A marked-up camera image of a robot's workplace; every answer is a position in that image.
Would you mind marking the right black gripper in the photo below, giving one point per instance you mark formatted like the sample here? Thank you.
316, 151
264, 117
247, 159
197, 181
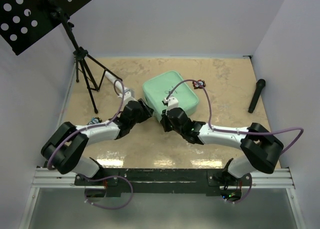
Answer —
164, 121

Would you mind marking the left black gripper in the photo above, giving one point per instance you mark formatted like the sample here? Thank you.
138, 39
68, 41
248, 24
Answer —
146, 111

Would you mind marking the mint green medicine case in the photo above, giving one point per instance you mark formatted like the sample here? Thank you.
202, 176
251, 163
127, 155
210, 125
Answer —
158, 88

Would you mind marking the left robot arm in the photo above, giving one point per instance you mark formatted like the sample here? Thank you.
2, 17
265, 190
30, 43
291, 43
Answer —
64, 150

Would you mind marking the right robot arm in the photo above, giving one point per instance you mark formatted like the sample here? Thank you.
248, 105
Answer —
261, 150

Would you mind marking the white microphone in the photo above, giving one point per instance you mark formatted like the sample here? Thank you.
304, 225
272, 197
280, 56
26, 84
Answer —
118, 85

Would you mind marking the red owl toy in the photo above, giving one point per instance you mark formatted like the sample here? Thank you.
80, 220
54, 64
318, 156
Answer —
199, 84

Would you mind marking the blue owl toy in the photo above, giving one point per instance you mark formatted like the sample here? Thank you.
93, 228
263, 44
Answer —
94, 120

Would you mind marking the black microphone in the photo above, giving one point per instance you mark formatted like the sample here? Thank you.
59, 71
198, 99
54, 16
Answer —
260, 84

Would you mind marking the black perforated music stand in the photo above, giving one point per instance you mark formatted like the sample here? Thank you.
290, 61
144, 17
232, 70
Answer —
24, 22

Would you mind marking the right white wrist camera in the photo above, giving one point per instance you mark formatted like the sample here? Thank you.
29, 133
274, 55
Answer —
170, 103

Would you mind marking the black base frame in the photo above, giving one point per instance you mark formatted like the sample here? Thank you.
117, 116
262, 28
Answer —
112, 182

